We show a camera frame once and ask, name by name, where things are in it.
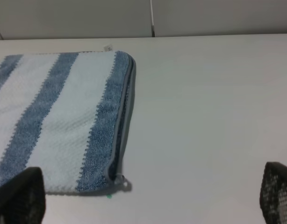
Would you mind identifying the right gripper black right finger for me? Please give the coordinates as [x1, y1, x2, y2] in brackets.
[259, 162, 287, 224]

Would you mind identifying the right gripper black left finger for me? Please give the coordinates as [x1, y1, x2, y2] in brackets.
[0, 167, 46, 224]

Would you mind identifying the blue white striped towel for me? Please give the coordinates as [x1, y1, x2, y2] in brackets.
[0, 51, 136, 194]

